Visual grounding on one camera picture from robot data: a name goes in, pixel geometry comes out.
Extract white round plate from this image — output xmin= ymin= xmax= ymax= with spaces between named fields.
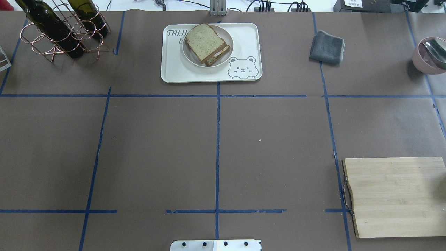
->
xmin=183 ymin=24 xmax=234 ymax=67

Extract white bear tray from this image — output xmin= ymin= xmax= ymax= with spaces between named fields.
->
xmin=160 ymin=23 xmax=263 ymax=83

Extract grey folded cloth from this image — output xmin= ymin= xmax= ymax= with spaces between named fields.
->
xmin=309 ymin=30 xmax=345 ymax=65

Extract black device top right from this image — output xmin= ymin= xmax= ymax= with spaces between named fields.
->
xmin=333 ymin=0 xmax=429 ymax=13

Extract dark wine bottle lower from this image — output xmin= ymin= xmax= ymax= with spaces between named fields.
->
xmin=68 ymin=0 xmax=108 ymax=40

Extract dark wine bottle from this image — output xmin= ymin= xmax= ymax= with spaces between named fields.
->
xmin=16 ymin=0 xmax=84 ymax=58
xmin=68 ymin=0 xmax=108 ymax=40

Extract wooden cutting board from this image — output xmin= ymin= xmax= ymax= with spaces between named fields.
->
xmin=343 ymin=156 xmax=446 ymax=238

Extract dark wine bottle upper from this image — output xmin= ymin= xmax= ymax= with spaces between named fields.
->
xmin=16 ymin=0 xmax=84 ymax=58

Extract pink bowl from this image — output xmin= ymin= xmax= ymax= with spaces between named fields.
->
xmin=412 ymin=37 xmax=446 ymax=75

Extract metal spoon in bowl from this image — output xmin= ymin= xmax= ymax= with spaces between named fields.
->
xmin=422 ymin=38 xmax=446 ymax=70

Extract grey metal post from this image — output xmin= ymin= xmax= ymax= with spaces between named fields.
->
xmin=210 ymin=0 xmax=228 ymax=16

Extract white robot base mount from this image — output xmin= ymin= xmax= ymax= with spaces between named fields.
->
xmin=170 ymin=239 xmax=262 ymax=251

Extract metal cutting board handle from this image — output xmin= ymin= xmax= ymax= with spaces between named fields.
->
xmin=341 ymin=176 xmax=355 ymax=216

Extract copper wire wine rack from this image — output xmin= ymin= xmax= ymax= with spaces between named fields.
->
xmin=17 ymin=0 xmax=110 ymax=62

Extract white wire rack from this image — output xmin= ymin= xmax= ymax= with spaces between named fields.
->
xmin=0 ymin=47 xmax=11 ymax=72

